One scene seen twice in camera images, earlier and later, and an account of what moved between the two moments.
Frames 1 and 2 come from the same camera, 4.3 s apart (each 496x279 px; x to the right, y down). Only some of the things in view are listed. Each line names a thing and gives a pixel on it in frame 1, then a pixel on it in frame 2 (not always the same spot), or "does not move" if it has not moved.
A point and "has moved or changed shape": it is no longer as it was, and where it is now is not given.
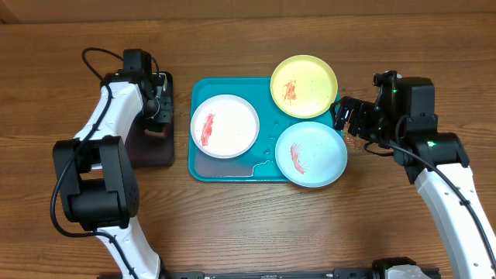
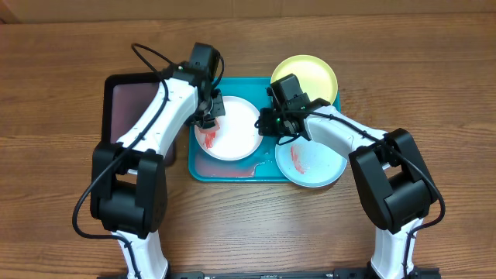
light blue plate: x=311 y=154 does not move
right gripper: x=357 y=109 to x=270 y=118
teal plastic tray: x=259 y=162 does not move
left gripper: x=166 y=115 to x=219 y=110
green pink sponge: x=156 y=130 has moved or changed shape
